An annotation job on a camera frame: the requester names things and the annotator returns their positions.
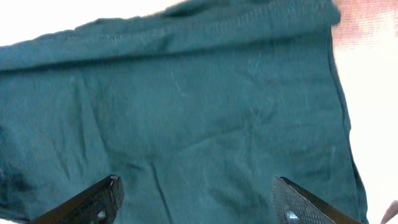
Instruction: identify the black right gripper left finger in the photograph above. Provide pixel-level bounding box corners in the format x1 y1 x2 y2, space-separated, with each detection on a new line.
29 175 124 224

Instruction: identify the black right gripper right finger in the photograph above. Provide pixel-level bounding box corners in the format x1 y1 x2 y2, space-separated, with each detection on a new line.
272 175 362 224

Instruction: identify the black t-shirt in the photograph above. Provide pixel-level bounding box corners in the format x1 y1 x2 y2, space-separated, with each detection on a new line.
1 0 368 223

